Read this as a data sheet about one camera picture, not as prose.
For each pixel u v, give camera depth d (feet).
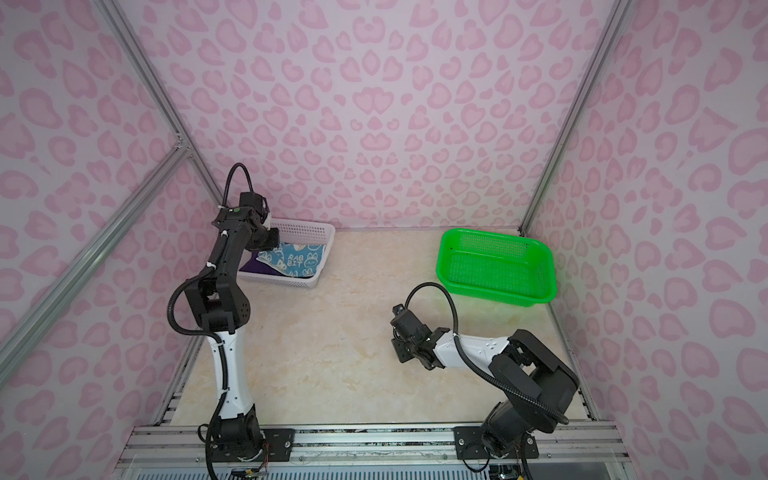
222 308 2.03
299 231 3.99
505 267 3.55
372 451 2.38
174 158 2.86
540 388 1.44
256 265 3.11
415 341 2.26
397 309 2.67
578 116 2.82
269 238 2.97
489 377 1.48
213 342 2.04
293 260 3.40
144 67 2.51
